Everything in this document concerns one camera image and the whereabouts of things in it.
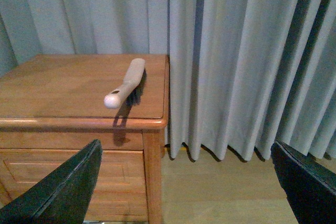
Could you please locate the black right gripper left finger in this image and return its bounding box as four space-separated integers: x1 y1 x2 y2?
1 140 102 223

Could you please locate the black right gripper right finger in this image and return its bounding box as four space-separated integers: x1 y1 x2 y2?
271 141 335 223

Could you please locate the wooden nightstand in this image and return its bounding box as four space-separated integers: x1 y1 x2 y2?
1 54 169 223

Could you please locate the grey curtain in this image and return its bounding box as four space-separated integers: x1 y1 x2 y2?
1 0 335 161

